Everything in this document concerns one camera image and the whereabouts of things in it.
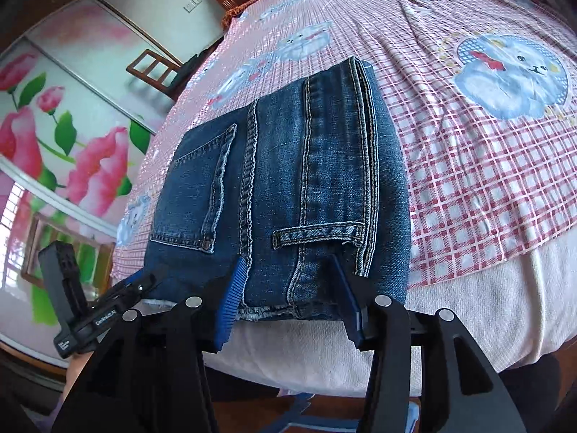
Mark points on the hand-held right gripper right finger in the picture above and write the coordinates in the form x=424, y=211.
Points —
x=349, y=306

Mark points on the fringed brown cloth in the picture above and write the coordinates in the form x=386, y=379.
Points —
x=239, y=9

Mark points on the flower printed wardrobe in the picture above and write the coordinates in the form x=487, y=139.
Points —
x=67, y=99

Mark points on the blue plastic stool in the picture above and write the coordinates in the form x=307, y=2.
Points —
x=297, y=410

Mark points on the pale pink mattress blanket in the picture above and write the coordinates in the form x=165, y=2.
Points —
x=473, y=315

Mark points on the person's left forearm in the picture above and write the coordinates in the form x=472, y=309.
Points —
x=76, y=370

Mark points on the pink plaid bed sheet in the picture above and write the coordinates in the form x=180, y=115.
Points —
x=450, y=167

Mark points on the dark cloth on chair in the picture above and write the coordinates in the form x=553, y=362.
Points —
x=191, y=65

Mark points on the wooden chair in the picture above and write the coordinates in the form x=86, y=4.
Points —
x=148, y=70

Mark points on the white wall switch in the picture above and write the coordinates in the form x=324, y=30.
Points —
x=193, y=4

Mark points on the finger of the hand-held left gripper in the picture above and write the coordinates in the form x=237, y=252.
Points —
x=130, y=291

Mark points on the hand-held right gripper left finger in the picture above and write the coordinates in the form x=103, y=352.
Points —
x=232, y=306

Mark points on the blue denim pants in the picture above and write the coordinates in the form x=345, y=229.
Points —
x=293, y=167

